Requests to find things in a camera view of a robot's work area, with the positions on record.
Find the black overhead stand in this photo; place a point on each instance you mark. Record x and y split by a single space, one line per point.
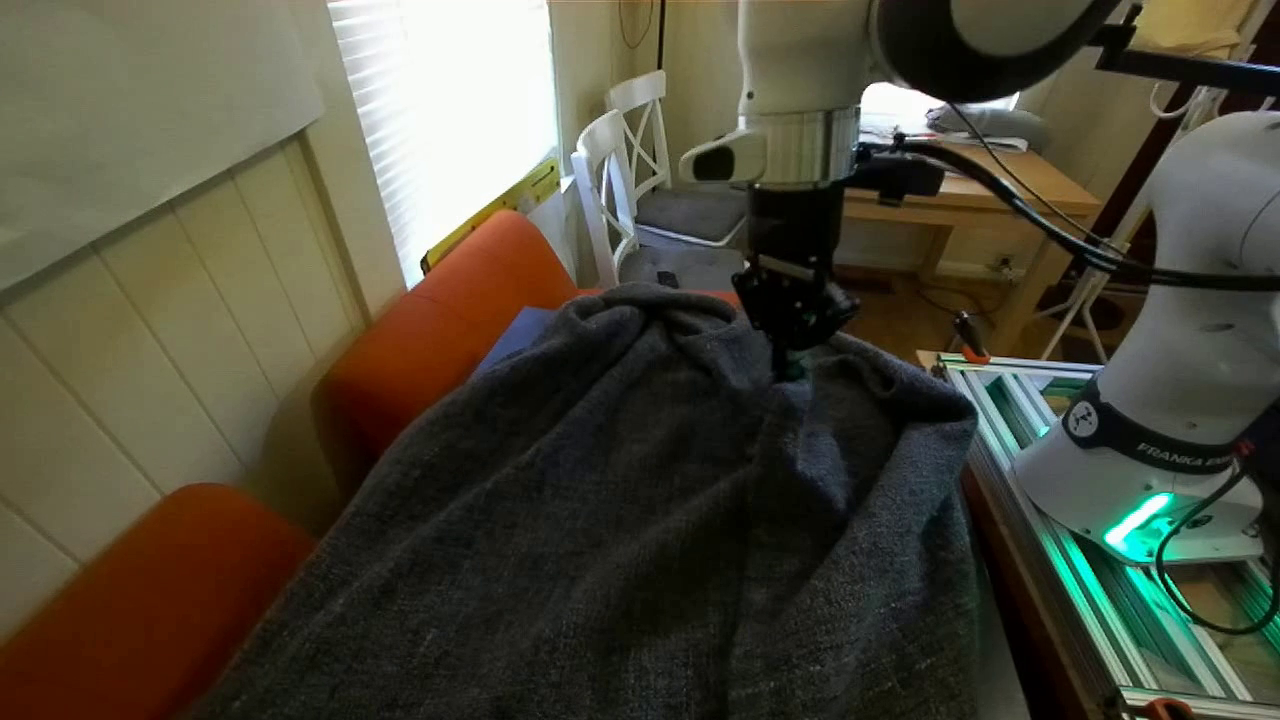
1174 65

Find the orange upholstered armchair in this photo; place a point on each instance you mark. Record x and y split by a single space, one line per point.
440 322
144 600

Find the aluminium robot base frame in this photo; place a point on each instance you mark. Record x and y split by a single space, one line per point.
1133 627

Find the white chair with grey seat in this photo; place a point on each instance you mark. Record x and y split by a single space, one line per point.
695 215

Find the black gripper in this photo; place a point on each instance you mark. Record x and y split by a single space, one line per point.
796 283

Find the yellow green flat book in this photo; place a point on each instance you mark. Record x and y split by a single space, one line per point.
495 215

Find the light wooden desk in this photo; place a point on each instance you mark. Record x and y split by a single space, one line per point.
985 223

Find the grey woven cloth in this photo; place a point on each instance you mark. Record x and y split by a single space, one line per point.
600 534

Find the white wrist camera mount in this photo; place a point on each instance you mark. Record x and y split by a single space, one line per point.
726 162

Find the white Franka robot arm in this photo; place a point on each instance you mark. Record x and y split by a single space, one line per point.
801 65

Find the white folding stand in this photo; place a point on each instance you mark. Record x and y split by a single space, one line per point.
1085 299

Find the grey fabric pile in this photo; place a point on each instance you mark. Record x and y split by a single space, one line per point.
985 126

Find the white window blind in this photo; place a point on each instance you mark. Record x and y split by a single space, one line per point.
453 121

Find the small orange clamp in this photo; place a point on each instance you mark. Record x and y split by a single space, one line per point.
1168 709

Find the wooden work table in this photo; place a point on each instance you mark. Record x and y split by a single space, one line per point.
1024 585

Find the large orange black clamp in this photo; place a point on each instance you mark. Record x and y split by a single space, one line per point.
968 338

